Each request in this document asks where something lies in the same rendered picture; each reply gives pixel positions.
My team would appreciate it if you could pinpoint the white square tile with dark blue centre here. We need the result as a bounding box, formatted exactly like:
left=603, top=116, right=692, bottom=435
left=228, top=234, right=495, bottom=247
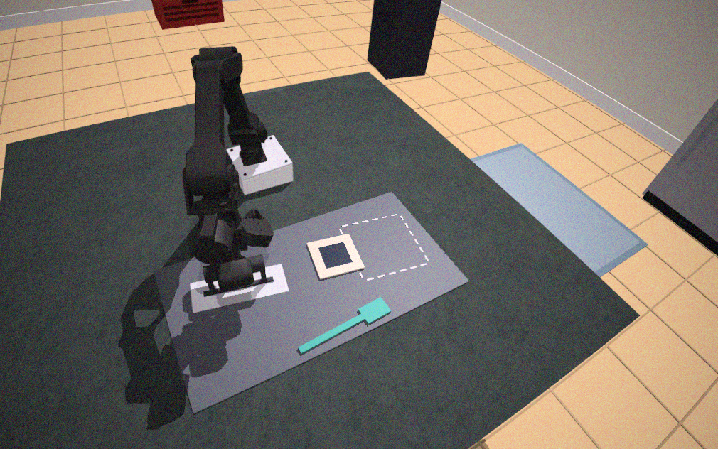
left=307, top=234, right=365, bottom=280

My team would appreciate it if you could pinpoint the teal flat spatula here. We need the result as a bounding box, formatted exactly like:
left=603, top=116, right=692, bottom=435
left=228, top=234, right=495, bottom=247
left=298, top=297, right=391, bottom=354

